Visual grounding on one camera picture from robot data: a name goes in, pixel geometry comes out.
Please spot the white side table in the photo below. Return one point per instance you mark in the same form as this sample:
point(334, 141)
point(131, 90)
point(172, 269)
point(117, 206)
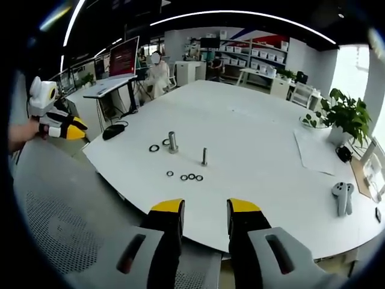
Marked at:
point(255, 76)

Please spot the large black washer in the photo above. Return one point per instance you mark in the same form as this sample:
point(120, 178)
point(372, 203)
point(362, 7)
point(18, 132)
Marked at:
point(165, 142)
point(154, 148)

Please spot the white bowl with green leaves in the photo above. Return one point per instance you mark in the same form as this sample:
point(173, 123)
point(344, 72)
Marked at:
point(311, 122)

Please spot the black monitor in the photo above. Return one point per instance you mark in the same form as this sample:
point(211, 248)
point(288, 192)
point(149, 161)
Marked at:
point(209, 42)

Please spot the small black washer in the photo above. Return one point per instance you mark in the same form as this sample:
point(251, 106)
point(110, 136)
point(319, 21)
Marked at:
point(170, 173)
point(192, 176)
point(184, 177)
point(199, 178)

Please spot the shelf of white storage boxes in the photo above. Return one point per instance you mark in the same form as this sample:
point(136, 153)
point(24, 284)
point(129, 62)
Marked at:
point(255, 54)

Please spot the white chair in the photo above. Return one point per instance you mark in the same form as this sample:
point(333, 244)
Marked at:
point(302, 93)

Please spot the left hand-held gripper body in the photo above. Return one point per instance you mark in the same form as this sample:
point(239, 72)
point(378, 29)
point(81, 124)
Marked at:
point(40, 100)

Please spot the small black round device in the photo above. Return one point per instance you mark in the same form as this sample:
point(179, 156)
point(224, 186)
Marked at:
point(343, 153)

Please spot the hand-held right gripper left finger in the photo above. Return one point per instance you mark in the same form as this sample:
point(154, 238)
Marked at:
point(141, 253)

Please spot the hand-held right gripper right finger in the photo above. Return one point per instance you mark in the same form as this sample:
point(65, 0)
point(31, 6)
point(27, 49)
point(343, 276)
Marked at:
point(258, 256)

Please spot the brown cork board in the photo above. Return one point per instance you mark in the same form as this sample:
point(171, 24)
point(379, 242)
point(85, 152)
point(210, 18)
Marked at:
point(361, 177)

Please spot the small black flat object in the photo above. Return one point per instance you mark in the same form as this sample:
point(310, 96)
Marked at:
point(378, 214)

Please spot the green potted plant white pot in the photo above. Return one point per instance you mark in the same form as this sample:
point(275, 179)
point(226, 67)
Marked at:
point(346, 114)

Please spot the white standing desk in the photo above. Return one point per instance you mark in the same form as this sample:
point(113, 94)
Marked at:
point(109, 90)

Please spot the white frame stand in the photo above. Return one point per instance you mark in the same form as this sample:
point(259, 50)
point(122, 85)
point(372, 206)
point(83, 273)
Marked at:
point(373, 171)

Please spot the green plant on white counter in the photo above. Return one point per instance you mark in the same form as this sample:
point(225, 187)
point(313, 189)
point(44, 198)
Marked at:
point(287, 73)

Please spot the grey handheld controller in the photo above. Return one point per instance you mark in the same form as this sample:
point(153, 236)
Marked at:
point(349, 195)
point(339, 197)

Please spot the small threaded steel stud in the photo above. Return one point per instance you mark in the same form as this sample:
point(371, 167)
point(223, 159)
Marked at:
point(204, 157)

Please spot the black computer mouse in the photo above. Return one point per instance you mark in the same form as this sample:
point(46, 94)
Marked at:
point(113, 132)

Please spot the white paper sheet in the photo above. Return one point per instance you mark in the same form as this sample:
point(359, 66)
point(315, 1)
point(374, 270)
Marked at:
point(316, 150)

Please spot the large threaded steel stud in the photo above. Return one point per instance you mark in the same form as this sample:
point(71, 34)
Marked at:
point(172, 142)

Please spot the small green desk plant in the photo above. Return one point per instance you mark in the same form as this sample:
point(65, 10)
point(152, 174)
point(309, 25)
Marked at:
point(87, 79)

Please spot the white cabinet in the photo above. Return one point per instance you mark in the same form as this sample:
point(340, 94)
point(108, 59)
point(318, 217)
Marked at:
point(186, 72)

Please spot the grey mesh chair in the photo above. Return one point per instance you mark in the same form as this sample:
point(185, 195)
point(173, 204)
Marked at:
point(69, 204)

